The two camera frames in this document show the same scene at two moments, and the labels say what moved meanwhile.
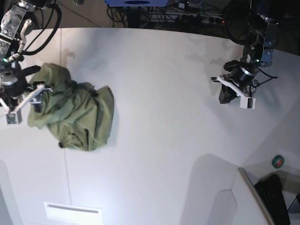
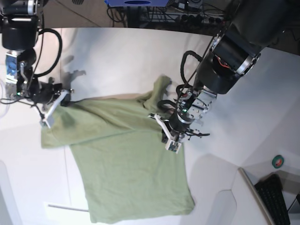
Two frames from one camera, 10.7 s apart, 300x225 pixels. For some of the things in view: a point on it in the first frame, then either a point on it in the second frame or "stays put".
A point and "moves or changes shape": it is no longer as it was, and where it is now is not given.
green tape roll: x=277 y=161 stays put
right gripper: x=242 y=73 to x=180 y=120
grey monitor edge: x=255 y=195 stays put
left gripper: x=18 y=88 to x=42 y=92
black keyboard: x=270 y=188 stays put
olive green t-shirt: x=79 y=116 moves or changes shape
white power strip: x=186 y=18 stays put
